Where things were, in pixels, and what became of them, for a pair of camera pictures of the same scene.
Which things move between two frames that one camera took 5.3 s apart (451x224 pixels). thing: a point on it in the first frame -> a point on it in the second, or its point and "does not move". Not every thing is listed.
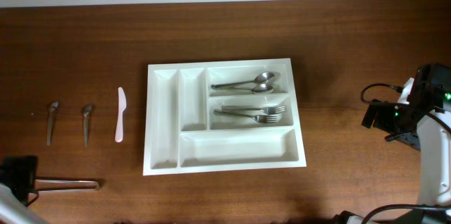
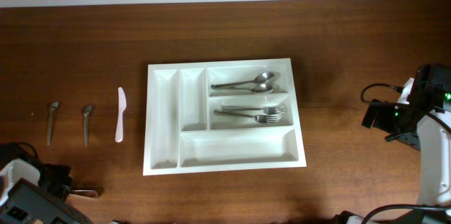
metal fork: x=263 y=119 does not move
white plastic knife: x=122 y=105 does not move
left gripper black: x=19 y=170 -> x=61 y=172
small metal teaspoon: x=87 y=111 does not move
